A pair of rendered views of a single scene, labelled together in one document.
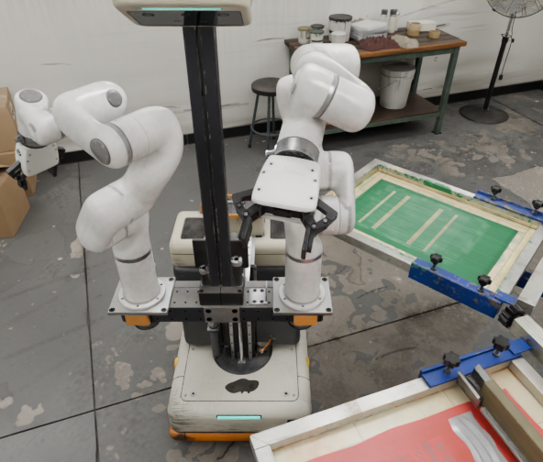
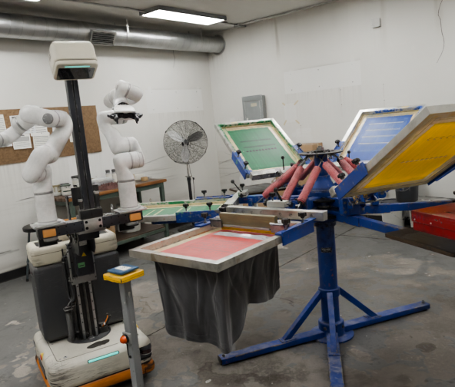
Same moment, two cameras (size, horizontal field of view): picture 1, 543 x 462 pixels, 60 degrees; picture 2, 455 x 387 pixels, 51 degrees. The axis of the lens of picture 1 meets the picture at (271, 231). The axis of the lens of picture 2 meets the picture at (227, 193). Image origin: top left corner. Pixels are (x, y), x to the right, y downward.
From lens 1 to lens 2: 1.87 m
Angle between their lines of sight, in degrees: 39
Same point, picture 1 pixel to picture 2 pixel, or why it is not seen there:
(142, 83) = not seen: outside the picture
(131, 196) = (53, 147)
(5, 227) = not seen: outside the picture
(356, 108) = (137, 90)
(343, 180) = (134, 143)
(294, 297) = (127, 204)
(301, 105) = (121, 90)
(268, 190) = (119, 109)
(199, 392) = (69, 355)
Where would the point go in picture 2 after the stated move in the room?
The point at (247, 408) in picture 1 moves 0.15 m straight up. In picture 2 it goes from (107, 349) to (104, 325)
